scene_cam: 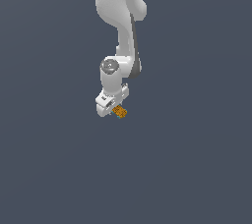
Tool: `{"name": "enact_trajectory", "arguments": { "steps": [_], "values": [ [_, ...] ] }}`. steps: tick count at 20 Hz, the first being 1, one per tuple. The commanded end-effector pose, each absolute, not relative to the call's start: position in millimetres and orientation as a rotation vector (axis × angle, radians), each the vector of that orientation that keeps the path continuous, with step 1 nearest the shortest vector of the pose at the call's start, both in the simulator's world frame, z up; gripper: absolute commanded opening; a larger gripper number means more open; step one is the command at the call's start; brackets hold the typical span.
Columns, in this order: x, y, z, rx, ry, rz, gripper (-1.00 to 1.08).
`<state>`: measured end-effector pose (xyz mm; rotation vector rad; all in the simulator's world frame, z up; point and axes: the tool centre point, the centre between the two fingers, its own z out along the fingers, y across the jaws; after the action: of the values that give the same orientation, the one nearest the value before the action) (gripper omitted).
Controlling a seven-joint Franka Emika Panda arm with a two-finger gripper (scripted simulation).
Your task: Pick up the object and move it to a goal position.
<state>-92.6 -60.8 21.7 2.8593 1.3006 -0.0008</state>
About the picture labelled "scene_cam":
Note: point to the small orange box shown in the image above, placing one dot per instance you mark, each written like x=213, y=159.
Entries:
x=120, y=111

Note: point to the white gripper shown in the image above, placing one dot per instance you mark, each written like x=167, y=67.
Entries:
x=106, y=101

